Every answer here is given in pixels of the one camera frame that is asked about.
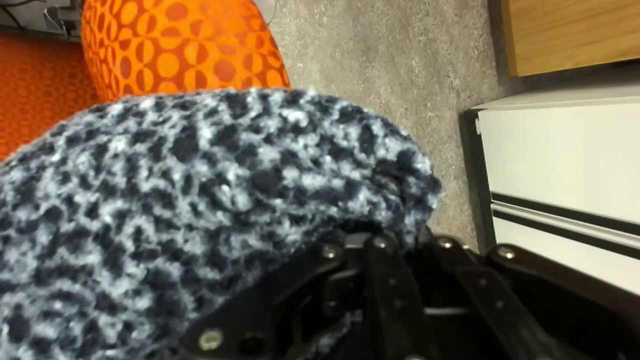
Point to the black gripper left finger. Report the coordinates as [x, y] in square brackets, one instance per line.
[281, 301]

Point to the navy white speckled fleece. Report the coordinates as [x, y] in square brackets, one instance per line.
[167, 212]

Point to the white cabinet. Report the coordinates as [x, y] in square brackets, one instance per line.
[567, 160]

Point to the low wooden cabinet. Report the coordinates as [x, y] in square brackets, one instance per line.
[573, 32]

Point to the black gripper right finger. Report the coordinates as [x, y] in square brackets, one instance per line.
[533, 301]

